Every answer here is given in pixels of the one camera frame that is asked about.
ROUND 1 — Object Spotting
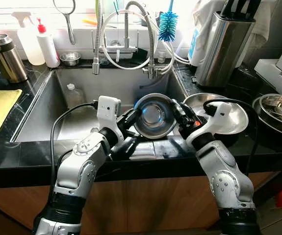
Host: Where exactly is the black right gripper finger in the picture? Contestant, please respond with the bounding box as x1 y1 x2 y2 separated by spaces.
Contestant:
170 99 189 123

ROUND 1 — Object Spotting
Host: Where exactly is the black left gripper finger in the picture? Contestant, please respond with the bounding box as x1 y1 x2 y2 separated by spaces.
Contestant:
125 107 144 124

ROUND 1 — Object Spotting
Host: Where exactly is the steel sink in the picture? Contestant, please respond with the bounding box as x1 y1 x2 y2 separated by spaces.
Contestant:
11 66 190 143

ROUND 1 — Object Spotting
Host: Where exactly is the round steel plate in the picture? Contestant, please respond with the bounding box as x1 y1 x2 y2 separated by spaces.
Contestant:
252 94 282 139
182 93 249 135

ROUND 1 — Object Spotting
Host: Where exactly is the clear plastic bottle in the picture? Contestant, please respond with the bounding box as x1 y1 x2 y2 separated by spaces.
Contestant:
65 83 85 109

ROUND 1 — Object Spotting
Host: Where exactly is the steel flexible spray faucet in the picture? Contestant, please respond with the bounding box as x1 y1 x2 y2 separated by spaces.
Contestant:
92 0 105 75

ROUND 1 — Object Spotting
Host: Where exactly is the white water purifier blue label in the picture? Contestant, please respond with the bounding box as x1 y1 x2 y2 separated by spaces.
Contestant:
187 24 205 67

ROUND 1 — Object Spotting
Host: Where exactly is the steel knife block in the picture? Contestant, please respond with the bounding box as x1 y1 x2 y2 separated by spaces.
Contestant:
195 12 256 89

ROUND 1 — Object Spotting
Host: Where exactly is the small steel bowl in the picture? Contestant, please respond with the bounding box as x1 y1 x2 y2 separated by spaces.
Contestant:
60 52 82 67

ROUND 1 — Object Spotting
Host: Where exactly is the blue bottle brush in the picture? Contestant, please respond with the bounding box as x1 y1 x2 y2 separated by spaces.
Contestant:
158 0 179 43

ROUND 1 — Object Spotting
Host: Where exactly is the wooden sink cabinet front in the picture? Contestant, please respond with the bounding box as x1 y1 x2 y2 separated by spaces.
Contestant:
0 171 279 235

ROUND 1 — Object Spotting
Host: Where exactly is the steel sink mixer tap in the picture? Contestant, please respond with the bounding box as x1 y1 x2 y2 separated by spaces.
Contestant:
104 10 140 59

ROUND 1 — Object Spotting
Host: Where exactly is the large steel basin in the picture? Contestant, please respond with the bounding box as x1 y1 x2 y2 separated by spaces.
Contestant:
258 94 282 129

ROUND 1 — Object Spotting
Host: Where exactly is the steel strainer ladle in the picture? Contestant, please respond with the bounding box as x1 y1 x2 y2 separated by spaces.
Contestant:
52 0 77 46

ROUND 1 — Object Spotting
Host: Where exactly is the white squeeze bottle red cap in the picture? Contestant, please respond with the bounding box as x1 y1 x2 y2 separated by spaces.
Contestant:
35 18 61 69

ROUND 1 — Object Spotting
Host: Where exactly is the steel insulated jug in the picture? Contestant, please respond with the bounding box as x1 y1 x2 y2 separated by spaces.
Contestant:
0 34 28 84

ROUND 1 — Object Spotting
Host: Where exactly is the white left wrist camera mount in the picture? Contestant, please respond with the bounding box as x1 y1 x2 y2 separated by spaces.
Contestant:
97 96 123 133

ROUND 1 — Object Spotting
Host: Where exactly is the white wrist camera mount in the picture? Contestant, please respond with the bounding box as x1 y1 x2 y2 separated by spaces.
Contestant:
186 102 233 150
97 96 123 133

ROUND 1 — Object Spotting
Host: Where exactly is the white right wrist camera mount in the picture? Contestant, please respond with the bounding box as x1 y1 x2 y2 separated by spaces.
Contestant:
186 102 233 150

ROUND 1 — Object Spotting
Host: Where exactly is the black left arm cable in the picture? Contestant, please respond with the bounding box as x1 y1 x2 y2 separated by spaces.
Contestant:
50 100 100 196

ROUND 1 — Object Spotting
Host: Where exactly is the steel gooseneck hose with valve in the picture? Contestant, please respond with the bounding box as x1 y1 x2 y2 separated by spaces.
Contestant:
125 0 167 80

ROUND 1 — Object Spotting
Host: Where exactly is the white plastic hose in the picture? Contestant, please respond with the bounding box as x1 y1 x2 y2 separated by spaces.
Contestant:
101 9 156 70

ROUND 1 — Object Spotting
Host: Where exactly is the black knife handle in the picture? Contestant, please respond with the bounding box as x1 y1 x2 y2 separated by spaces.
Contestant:
219 0 232 15
232 0 247 15
247 0 263 18

